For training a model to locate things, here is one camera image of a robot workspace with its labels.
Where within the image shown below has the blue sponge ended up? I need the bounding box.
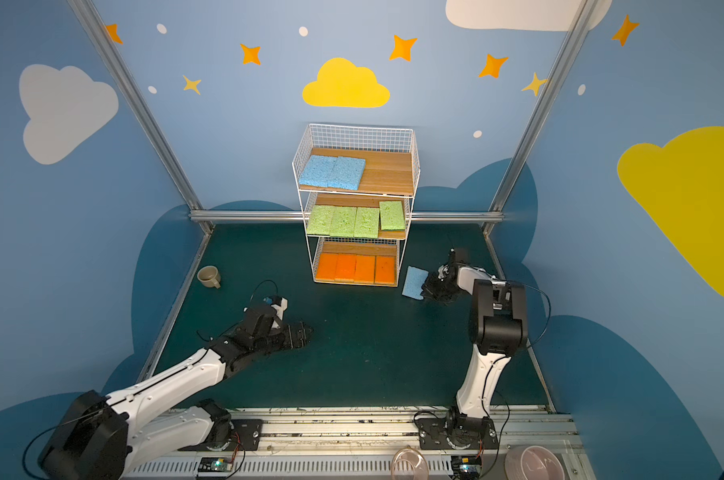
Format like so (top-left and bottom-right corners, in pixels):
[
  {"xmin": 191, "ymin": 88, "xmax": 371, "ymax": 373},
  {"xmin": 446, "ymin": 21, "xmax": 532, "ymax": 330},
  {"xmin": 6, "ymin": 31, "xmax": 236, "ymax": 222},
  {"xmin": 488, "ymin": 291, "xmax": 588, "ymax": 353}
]
[
  {"xmin": 327, "ymin": 156, "xmax": 366, "ymax": 191},
  {"xmin": 402, "ymin": 266, "xmax": 429, "ymax": 301},
  {"xmin": 299, "ymin": 155, "xmax": 337, "ymax": 188}
]

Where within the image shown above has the green sponge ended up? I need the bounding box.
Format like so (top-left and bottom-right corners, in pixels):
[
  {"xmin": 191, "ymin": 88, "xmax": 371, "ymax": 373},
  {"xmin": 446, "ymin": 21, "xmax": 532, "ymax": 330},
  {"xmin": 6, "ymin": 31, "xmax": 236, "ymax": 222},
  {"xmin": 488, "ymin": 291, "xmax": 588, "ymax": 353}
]
[
  {"xmin": 329, "ymin": 206, "xmax": 357, "ymax": 237},
  {"xmin": 379, "ymin": 200, "xmax": 406, "ymax": 231},
  {"xmin": 353, "ymin": 207, "xmax": 380, "ymax": 239},
  {"xmin": 306, "ymin": 205, "xmax": 335, "ymax": 236}
]

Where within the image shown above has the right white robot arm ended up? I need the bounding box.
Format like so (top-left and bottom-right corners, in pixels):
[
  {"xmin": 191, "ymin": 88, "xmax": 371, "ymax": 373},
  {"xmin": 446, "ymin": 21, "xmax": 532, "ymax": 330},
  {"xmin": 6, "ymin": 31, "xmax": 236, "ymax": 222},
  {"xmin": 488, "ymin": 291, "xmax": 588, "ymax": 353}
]
[{"xmin": 422, "ymin": 249, "xmax": 529, "ymax": 435}]

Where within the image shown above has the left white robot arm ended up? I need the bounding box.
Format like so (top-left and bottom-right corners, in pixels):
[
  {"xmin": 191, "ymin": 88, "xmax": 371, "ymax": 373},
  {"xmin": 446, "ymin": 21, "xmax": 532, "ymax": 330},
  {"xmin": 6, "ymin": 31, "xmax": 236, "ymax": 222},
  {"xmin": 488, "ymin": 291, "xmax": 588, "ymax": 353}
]
[{"xmin": 37, "ymin": 296, "xmax": 313, "ymax": 479}]

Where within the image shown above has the beige mug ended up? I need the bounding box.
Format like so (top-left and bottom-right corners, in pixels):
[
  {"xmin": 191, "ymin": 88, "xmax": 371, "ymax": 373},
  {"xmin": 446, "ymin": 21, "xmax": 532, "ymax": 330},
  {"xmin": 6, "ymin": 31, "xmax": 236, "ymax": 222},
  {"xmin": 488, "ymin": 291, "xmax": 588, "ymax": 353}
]
[{"xmin": 196, "ymin": 265, "xmax": 221, "ymax": 289}]

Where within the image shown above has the pink divided bowl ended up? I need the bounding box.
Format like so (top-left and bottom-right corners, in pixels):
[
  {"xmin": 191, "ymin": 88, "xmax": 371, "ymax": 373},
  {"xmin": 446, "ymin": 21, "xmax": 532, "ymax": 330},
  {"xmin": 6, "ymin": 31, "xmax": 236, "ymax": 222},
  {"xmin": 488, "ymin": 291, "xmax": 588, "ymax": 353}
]
[{"xmin": 504, "ymin": 445, "xmax": 566, "ymax": 480}]

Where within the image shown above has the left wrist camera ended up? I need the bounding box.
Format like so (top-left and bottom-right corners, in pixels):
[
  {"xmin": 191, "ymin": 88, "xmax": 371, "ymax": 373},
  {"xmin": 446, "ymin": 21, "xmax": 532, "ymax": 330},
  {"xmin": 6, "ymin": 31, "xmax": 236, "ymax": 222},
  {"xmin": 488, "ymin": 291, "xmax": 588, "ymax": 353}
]
[{"xmin": 263, "ymin": 295, "xmax": 288, "ymax": 329}]

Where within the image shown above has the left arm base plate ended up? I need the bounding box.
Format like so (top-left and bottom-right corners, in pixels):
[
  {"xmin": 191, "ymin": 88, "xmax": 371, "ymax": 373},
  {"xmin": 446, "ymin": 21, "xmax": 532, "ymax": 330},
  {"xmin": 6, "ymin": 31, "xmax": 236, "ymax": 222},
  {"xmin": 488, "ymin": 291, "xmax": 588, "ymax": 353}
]
[{"xmin": 181, "ymin": 419, "xmax": 264, "ymax": 451}]

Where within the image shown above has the white wire wooden shelf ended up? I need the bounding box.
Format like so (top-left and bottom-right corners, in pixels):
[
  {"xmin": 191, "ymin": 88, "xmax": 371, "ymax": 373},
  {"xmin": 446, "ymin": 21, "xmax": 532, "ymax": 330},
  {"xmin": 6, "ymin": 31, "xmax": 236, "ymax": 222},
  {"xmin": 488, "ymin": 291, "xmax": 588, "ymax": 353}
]
[{"xmin": 292, "ymin": 123, "xmax": 421, "ymax": 287}]

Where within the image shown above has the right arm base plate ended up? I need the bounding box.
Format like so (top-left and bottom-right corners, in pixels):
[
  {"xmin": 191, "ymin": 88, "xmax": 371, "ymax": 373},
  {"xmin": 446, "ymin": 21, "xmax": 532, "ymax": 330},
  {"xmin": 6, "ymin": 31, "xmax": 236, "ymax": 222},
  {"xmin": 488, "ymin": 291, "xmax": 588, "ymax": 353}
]
[{"xmin": 414, "ymin": 416, "xmax": 499, "ymax": 451}]

